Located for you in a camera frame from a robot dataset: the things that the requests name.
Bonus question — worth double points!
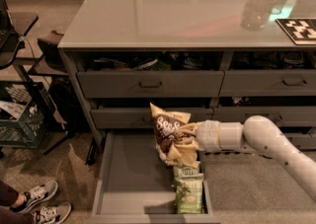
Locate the black chair frame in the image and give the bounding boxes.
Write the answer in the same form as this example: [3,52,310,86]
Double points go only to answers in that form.
[0,0,75,157]

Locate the green plastic crate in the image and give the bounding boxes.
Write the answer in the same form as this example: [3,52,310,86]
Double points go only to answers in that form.
[0,81,49,148]

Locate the black white marker board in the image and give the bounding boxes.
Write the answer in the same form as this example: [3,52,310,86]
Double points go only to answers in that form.
[276,18,316,45]

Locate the brown sea salt chip bag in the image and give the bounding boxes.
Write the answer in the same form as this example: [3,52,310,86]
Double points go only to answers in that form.
[150,104,198,167]

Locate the person leg maroon trousers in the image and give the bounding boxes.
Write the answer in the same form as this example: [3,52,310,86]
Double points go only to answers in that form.
[0,181,34,224]

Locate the middle right drawer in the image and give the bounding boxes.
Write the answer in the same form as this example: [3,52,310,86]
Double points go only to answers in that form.
[212,107,316,127]

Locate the grey sneaker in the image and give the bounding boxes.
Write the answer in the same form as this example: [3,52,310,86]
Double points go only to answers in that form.
[33,202,72,224]
[10,181,58,213]

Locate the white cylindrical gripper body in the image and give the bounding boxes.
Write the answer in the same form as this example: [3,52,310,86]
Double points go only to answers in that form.
[196,120,243,153]

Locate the grey cabinet with counter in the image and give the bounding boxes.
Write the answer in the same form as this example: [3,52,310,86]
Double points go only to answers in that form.
[59,0,316,142]

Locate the middle left drawer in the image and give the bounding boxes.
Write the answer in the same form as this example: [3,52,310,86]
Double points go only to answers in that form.
[91,108,213,129]

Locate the open bottom left drawer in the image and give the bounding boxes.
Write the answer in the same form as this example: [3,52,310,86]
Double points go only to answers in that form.
[84,129,220,224]

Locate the front green chip bag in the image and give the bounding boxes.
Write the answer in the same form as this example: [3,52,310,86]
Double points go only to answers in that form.
[175,174,204,214]

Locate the lower grey sneaker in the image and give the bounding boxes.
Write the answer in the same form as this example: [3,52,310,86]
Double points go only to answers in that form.
[33,202,72,224]

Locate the snacks in top left drawer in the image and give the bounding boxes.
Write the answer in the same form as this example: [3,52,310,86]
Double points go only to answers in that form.
[87,51,221,71]

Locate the upper grey sneaker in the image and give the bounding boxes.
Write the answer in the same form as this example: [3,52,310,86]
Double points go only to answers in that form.
[10,181,58,213]

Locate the top left drawer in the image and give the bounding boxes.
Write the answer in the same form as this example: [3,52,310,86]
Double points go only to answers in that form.
[77,70,223,98]

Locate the snacks in drawer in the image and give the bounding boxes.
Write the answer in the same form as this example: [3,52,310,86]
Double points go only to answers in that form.
[230,51,315,70]
[87,51,221,71]

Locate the snacks in top right drawer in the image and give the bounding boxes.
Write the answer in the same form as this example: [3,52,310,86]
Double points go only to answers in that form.
[230,51,315,70]

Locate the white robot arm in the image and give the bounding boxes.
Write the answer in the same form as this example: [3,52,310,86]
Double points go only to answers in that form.
[175,115,316,200]

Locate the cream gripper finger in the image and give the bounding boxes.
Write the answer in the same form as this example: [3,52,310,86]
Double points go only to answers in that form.
[177,122,200,137]
[175,142,199,166]

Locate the top right drawer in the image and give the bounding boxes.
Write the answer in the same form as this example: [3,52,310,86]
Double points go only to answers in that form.
[219,69,316,97]

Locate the green chip bag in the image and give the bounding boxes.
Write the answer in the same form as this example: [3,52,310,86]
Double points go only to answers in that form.
[175,174,204,214]
[173,166,199,178]

